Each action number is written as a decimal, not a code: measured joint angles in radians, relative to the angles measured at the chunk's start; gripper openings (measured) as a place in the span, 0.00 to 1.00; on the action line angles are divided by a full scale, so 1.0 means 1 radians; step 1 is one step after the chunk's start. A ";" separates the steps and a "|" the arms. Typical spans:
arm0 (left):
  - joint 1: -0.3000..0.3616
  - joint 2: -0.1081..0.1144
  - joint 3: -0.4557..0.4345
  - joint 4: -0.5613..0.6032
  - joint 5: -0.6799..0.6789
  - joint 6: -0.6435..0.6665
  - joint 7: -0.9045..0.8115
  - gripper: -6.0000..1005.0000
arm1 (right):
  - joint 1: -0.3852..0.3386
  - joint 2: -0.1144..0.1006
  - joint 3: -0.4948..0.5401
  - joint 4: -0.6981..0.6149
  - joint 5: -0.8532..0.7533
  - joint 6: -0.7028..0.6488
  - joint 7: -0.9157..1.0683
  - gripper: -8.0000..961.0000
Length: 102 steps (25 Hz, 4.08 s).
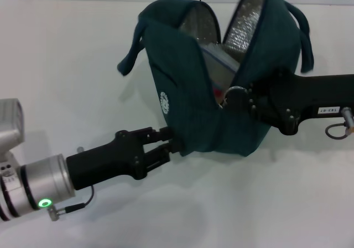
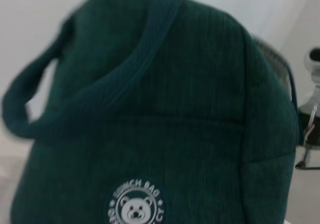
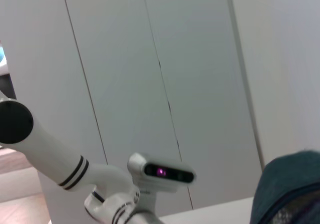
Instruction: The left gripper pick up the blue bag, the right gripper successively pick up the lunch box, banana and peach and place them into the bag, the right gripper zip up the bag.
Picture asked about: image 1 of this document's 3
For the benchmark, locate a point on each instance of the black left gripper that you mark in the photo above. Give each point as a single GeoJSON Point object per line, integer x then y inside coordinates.
{"type": "Point", "coordinates": [110, 156]}

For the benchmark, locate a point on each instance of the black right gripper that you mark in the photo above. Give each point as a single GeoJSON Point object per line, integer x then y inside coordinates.
{"type": "Point", "coordinates": [304, 93]}

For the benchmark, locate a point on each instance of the clear lunch box blue lid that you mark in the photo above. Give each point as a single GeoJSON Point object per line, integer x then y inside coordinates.
{"type": "Point", "coordinates": [218, 65]}

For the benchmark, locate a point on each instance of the dark teal fabric lunch bag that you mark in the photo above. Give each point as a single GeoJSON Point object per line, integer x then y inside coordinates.
{"type": "Point", "coordinates": [193, 107]}

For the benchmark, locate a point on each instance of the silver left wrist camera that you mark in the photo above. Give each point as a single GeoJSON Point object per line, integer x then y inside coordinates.
{"type": "Point", "coordinates": [11, 126]}

